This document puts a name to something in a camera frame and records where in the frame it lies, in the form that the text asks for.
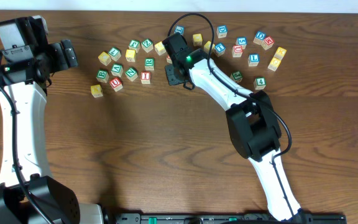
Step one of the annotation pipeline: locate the red I block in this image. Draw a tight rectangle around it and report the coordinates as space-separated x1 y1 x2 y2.
140 72 151 85

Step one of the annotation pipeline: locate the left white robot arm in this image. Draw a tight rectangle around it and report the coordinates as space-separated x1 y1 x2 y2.
0 16 110 224

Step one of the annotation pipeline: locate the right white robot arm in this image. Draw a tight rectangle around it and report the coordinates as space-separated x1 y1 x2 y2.
162 34 301 221

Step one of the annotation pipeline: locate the green R block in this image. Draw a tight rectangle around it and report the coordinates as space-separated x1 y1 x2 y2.
145 58 155 71

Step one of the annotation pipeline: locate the yellow block near Z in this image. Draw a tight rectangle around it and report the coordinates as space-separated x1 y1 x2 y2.
154 41 167 55

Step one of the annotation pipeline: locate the yellow Q block left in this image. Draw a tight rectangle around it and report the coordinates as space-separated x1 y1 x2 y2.
98 52 111 66

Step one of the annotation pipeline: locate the green B block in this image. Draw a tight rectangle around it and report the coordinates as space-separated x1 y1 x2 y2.
96 70 109 83

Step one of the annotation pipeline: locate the yellow block beside T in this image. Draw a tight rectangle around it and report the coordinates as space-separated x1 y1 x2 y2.
203 40 215 54

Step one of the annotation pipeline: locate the yellow block top centre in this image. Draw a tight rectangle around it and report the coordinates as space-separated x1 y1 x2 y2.
192 34 203 47

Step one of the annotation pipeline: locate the green Z block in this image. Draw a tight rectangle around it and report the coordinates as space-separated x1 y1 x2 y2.
142 39 154 53

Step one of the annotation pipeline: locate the blue L block top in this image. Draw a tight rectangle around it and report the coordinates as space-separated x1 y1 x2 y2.
174 26 185 35

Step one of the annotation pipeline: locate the blue l block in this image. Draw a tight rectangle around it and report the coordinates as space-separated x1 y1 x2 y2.
174 26 185 35
248 54 260 67

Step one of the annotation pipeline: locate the yellow K block left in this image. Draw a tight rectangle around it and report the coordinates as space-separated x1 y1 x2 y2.
90 85 103 98

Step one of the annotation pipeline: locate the yellow k block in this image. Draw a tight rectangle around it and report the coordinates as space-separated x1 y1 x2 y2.
90 85 103 98
274 47 287 60

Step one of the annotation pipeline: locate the green L block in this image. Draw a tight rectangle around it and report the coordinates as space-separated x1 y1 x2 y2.
108 47 121 62

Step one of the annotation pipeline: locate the green N block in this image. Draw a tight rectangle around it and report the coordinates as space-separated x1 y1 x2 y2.
125 67 138 82

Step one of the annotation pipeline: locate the green V block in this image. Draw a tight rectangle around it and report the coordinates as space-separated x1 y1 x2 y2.
111 63 123 77

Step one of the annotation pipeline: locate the blue T block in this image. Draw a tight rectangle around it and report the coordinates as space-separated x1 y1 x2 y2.
214 42 226 57

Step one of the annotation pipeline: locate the yellow block below J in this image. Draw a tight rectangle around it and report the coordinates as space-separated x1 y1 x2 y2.
126 49 137 62

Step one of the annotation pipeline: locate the green J block left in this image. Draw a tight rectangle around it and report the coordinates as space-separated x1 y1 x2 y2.
129 40 140 53

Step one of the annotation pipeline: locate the green j block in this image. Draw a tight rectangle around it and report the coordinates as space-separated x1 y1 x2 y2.
129 40 140 53
230 71 243 83

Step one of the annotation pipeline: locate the red U block left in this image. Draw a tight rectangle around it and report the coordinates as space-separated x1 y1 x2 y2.
109 77 123 92

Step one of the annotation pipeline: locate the red u block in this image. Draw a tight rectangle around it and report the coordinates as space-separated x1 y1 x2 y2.
232 45 243 58
109 77 123 92

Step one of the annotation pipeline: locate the green J block right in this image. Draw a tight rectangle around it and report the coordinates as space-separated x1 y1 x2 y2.
230 71 243 83

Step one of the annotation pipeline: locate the blue D block top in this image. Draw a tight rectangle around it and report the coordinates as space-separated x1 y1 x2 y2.
216 25 228 39

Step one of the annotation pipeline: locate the blue d block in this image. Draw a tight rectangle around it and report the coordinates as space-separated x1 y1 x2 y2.
253 31 266 45
216 25 228 39

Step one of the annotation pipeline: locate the red U block right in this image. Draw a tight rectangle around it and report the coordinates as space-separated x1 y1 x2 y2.
232 45 243 58

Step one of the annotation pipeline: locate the blue 5 block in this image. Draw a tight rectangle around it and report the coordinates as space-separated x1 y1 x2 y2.
236 37 247 49

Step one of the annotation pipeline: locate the blue L block right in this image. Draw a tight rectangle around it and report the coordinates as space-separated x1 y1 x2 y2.
248 54 260 67

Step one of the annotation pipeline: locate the green 4 block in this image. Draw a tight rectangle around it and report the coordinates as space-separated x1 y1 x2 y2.
254 77 267 90

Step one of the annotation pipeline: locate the blue D block right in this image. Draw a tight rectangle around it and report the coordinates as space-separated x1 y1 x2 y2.
253 31 266 45

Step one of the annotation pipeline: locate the red M block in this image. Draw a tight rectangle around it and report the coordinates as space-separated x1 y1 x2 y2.
261 36 275 50

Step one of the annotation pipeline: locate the yellow C block right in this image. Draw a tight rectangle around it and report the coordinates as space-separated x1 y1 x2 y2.
268 57 281 72

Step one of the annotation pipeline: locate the yellow K block right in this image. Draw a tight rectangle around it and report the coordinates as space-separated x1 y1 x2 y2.
274 47 287 60

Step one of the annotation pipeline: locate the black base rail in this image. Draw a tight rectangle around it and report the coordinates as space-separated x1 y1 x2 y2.
115 212 347 224

